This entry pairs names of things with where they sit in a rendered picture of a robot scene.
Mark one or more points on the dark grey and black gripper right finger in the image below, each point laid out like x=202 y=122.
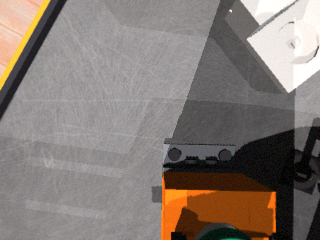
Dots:
x=279 y=236

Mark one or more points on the orange tube holder plate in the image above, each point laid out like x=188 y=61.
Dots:
x=192 y=200

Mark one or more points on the black table edge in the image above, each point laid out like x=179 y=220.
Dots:
x=29 y=52

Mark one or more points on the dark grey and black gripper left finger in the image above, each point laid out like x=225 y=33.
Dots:
x=178 y=236

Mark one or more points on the white tray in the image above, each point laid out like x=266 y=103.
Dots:
x=282 y=35

